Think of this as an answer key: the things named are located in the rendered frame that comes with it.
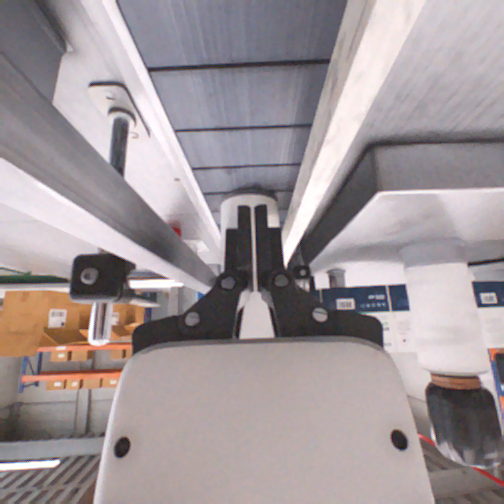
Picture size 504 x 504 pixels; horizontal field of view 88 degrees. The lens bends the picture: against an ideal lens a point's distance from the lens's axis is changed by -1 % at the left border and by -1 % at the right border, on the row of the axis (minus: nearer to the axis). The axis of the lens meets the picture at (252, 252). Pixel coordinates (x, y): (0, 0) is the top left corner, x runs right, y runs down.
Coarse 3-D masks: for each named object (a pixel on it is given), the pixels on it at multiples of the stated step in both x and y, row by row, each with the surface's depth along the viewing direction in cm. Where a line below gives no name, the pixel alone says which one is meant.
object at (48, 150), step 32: (0, 64) 3; (0, 96) 3; (32, 96) 4; (0, 128) 3; (32, 128) 4; (64, 128) 4; (0, 160) 3; (32, 160) 4; (64, 160) 4; (96, 160) 5; (0, 192) 4; (32, 192) 4; (64, 192) 4; (96, 192) 5; (128, 192) 6; (64, 224) 5; (96, 224) 5; (128, 224) 6; (160, 224) 9; (128, 256) 8; (160, 256) 9; (192, 256) 13; (192, 288) 17
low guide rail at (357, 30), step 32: (352, 0) 7; (384, 0) 6; (416, 0) 6; (352, 32) 7; (384, 32) 6; (352, 64) 7; (384, 64) 7; (352, 96) 8; (320, 128) 11; (352, 128) 10; (320, 160) 12; (320, 192) 15; (288, 224) 22; (288, 256) 30
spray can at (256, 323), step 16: (240, 192) 21; (256, 192) 21; (224, 208) 22; (272, 208) 22; (224, 224) 22; (272, 224) 22; (224, 240) 22; (256, 288) 20; (256, 304) 19; (256, 320) 19; (240, 336) 19; (256, 336) 19; (272, 336) 19
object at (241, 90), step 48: (144, 0) 9; (192, 0) 9; (240, 0) 9; (288, 0) 9; (336, 0) 9; (144, 48) 10; (192, 48) 10; (240, 48) 10; (288, 48) 10; (192, 96) 12; (240, 96) 13; (288, 96) 13; (192, 144) 16; (240, 144) 16; (288, 144) 16; (288, 192) 22
